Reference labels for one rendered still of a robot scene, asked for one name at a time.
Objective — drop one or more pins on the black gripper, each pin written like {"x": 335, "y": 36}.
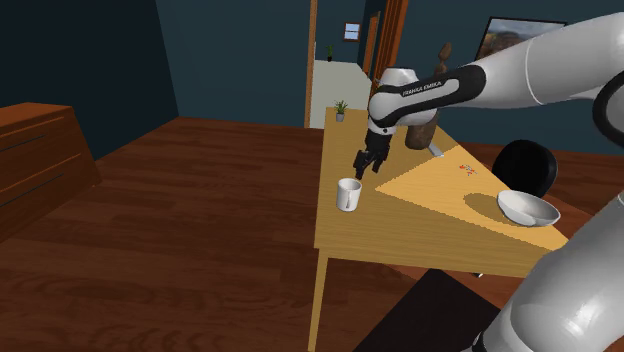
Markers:
{"x": 377, "y": 146}

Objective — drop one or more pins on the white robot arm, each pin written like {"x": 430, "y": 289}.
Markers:
{"x": 546, "y": 73}

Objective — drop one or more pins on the white mug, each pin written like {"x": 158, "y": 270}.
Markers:
{"x": 348, "y": 196}

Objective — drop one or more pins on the brown stacked stone sculpture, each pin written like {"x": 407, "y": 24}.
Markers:
{"x": 420, "y": 134}

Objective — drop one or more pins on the small potted green plant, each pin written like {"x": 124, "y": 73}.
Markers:
{"x": 340, "y": 109}

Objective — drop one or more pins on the light wooden table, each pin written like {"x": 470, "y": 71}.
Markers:
{"x": 390, "y": 229}

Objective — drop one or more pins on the small grey flat bar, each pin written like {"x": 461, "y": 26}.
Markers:
{"x": 436, "y": 150}

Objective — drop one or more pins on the white counter with plant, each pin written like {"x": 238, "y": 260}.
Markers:
{"x": 339, "y": 83}

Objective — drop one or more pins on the small colourful scattered pieces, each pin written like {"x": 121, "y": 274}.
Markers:
{"x": 468, "y": 169}

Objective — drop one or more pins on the orange wooden door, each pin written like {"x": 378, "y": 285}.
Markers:
{"x": 390, "y": 34}

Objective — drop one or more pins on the black round chair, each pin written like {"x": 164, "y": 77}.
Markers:
{"x": 526, "y": 166}

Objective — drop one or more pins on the dark robot stand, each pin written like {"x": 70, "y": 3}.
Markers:
{"x": 434, "y": 317}

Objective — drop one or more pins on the white bowl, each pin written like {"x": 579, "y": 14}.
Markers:
{"x": 529, "y": 209}

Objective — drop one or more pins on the brown wooden chest of drawers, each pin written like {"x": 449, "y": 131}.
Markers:
{"x": 39, "y": 156}

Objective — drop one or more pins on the framed landscape wall picture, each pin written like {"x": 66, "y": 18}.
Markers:
{"x": 502, "y": 36}

